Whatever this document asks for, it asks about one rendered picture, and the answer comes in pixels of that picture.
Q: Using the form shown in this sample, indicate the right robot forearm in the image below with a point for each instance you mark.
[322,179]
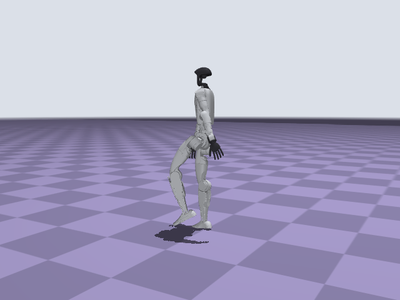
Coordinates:
[197,129]

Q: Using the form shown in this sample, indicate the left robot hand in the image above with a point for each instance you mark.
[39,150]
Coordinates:
[214,147]

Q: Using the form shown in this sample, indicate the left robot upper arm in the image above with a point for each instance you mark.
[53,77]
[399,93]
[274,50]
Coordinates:
[201,98]

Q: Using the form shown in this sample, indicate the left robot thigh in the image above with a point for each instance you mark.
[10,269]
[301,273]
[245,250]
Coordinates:
[184,152]

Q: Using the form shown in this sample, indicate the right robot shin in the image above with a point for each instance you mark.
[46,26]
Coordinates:
[204,202]

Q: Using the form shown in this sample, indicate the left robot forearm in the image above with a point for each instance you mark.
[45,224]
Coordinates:
[207,125]

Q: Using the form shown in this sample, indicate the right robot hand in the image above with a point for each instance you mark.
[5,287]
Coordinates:
[193,151]

